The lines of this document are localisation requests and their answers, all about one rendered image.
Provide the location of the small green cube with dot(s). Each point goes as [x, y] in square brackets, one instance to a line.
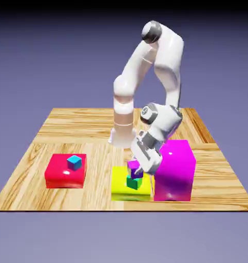
[134, 182]

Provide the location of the large red box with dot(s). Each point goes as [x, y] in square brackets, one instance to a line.
[64, 174]

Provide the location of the large magenta box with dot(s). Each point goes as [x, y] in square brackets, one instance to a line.
[175, 170]

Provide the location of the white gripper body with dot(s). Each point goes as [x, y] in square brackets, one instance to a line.
[146, 154]

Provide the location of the small cyan cube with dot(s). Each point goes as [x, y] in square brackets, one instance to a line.
[74, 162]

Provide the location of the small purple cube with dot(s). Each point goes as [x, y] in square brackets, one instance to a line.
[136, 174]

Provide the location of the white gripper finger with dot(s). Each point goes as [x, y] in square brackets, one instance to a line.
[138, 170]

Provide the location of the small magenta cube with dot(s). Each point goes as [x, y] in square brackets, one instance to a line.
[132, 164]

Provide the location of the large yellow box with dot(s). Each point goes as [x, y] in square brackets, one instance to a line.
[120, 185]

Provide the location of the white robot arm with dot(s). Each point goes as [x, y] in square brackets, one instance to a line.
[166, 61]

